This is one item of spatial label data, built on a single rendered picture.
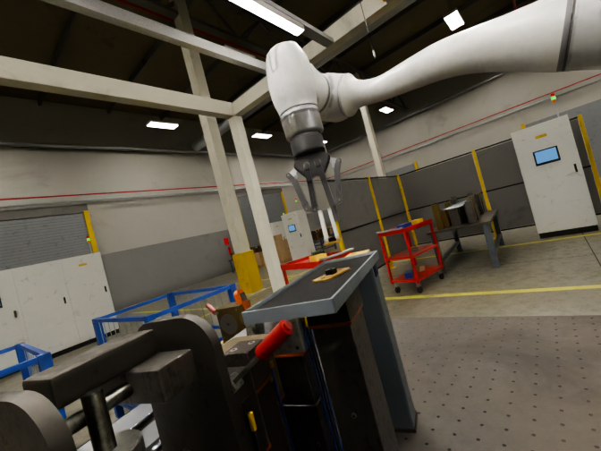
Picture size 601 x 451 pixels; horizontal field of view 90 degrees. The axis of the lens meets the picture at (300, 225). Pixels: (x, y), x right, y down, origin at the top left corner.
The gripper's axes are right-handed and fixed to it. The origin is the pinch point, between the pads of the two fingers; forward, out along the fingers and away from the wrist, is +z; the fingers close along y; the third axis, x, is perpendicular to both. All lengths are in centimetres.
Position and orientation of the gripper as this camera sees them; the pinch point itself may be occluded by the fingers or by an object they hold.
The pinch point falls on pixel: (328, 224)
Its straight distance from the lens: 68.5
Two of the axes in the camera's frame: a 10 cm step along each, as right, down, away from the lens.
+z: 2.5, 9.7, -0.1
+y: -9.5, 2.5, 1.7
